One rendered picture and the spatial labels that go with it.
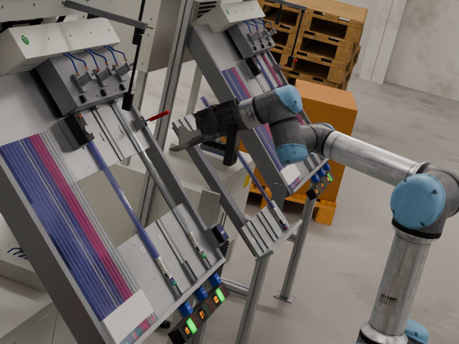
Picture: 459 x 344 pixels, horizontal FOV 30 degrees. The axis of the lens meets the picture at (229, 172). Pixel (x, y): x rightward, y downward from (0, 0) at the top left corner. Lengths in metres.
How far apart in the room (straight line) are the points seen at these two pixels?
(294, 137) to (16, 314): 0.81
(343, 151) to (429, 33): 8.68
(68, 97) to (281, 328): 1.96
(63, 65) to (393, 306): 0.97
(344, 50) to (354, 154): 4.73
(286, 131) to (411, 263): 0.45
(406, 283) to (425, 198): 0.22
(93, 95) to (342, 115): 2.98
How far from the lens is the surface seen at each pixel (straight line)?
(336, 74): 6.88
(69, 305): 1.84
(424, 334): 2.22
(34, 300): 2.24
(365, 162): 2.17
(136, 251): 2.10
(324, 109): 4.98
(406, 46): 10.86
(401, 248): 2.00
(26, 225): 1.83
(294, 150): 2.14
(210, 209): 2.68
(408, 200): 1.95
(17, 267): 2.31
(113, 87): 2.27
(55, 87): 2.10
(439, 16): 10.83
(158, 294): 2.09
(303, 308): 4.01
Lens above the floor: 1.67
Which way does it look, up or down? 17 degrees down
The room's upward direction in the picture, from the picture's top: 14 degrees clockwise
